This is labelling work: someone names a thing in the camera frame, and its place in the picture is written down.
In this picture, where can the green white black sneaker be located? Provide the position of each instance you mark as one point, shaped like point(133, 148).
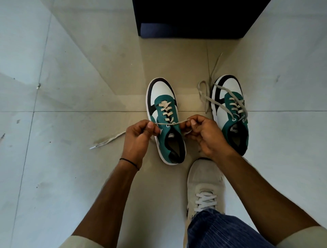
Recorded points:
point(231, 83)
point(161, 88)

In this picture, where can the person's left hand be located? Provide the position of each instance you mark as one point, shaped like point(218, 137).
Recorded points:
point(136, 141)

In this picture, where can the beige shoelace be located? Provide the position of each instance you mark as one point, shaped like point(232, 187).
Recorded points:
point(163, 123)
point(233, 99)

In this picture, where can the person's left thumb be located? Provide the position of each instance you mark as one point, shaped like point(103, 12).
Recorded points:
point(150, 127)

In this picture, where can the black wrist band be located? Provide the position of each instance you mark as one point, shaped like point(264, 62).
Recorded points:
point(129, 161)

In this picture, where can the cream left sleeve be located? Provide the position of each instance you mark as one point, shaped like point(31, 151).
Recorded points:
point(79, 242)

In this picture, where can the dark blue cabinet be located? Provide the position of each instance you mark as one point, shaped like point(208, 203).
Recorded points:
point(199, 18)

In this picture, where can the cream sleeve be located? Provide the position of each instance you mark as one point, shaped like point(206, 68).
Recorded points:
point(306, 239)
point(79, 242)

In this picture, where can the person's left forearm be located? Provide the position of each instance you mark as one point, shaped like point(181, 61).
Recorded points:
point(112, 201)

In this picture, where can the person's right thumb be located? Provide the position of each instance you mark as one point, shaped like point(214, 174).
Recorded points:
point(195, 124)

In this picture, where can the cream right sleeve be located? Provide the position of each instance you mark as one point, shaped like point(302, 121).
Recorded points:
point(306, 239)

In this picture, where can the person's right forearm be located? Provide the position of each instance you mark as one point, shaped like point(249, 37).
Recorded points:
point(258, 194)

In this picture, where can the person's right hand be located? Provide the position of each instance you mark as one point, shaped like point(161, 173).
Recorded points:
point(212, 139)

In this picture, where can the white worn sneaker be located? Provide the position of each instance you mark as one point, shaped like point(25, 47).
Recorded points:
point(204, 178)

